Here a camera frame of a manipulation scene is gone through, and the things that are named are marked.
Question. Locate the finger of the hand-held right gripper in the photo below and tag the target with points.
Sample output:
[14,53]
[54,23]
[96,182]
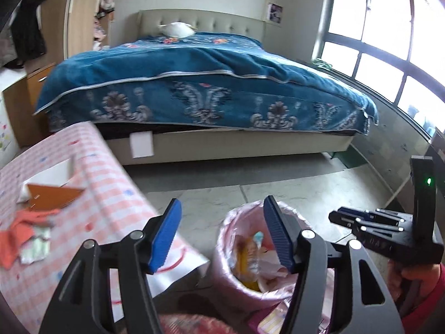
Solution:
[344,220]
[351,212]

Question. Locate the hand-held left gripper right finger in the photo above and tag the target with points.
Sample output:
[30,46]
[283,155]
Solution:
[278,236]

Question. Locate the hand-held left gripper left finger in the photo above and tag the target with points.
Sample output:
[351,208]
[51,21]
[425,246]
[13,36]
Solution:
[167,236]

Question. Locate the teal small wrapper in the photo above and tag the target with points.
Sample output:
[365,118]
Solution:
[259,239]

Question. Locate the pink bagged trash bin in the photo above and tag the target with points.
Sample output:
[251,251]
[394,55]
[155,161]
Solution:
[226,268]

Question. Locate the person's right forearm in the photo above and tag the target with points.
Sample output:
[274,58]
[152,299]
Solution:
[431,302]

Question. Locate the person's right hand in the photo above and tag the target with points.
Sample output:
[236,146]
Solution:
[396,281]

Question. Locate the green floor mat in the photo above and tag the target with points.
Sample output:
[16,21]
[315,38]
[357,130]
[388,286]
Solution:
[353,156]

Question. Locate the pink checkered tablecloth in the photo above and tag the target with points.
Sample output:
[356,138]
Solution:
[87,222]

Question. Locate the person's right leg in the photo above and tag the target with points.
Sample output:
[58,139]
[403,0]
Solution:
[187,325]

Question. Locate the white paper tag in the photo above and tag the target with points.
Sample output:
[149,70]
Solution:
[142,144]

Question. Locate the white paper box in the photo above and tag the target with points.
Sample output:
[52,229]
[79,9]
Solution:
[52,174]

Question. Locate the pale green wrapper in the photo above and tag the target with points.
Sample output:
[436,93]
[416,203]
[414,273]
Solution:
[34,252]

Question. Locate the blue floral bedspread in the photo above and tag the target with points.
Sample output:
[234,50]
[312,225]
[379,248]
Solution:
[226,106]

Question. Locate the orange cloth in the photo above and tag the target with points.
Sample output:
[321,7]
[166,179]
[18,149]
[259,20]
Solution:
[17,236]

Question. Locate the green cloth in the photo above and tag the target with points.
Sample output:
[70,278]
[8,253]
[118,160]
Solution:
[322,64]

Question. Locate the blue plush blanket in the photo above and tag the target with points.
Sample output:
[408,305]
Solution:
[191,59]

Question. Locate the white dotted cabinet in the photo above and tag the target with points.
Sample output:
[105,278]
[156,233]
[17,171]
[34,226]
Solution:
[8,128]

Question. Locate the wooden nightstand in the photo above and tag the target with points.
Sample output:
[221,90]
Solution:
[34,87]

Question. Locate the large window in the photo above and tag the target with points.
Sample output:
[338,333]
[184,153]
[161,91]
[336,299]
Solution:
[386,14]

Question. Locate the white pillow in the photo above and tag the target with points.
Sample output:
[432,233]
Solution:
[177,29]

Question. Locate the pile of clothes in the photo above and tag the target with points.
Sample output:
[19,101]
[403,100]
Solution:
[100,36]

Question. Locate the beige upholstered bed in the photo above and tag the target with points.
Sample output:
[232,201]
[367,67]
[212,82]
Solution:
[215,24]

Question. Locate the wooden wardrobe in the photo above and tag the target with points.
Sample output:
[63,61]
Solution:
[80,24]

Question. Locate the black jacket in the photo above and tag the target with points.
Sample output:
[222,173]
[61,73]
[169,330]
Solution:
[27,31]

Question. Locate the small wall picture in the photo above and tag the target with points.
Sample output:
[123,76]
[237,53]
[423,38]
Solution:
[274,12]

